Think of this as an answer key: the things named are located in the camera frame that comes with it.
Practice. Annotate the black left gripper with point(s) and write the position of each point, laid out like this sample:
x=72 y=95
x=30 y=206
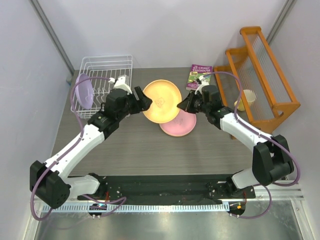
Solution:
x=143 y=101

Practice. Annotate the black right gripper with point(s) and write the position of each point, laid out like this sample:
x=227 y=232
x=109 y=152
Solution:
x=187 y=104

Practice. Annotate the pink plate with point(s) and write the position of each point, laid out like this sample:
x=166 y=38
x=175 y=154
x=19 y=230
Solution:
x=181 y=125

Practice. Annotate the orange plate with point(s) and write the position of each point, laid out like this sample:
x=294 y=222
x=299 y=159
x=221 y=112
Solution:
x=165 y=96

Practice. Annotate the lilac plate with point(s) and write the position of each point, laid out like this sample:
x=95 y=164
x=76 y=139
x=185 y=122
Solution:
x=84 y=91

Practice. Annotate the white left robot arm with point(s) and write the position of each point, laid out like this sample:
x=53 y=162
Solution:
x=49 y=180

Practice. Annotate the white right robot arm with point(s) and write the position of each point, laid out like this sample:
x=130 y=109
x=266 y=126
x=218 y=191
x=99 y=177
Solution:
x=270 y=154

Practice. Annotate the orange wooden shelf rack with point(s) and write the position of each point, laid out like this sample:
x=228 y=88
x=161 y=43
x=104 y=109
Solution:
x=267 y=99

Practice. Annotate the purple paperback book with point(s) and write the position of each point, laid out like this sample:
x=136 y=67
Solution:
x=195 y=72

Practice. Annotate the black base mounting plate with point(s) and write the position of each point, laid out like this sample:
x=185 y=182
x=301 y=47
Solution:
x=167 y=190

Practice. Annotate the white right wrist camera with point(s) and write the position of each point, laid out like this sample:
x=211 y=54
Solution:
x=202 y=82

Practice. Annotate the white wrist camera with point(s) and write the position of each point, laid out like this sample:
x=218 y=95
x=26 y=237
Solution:
x=120 y=83
x=202 y=82

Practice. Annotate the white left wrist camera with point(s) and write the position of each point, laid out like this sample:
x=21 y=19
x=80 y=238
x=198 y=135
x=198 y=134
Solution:
x=120 y=83

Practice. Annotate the white wire dish rack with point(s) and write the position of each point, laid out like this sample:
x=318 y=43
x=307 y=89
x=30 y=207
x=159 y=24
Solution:
x=98 y=69

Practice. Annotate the slotted cable duct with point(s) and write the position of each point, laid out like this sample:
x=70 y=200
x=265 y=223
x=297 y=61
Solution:
x=90 y=207

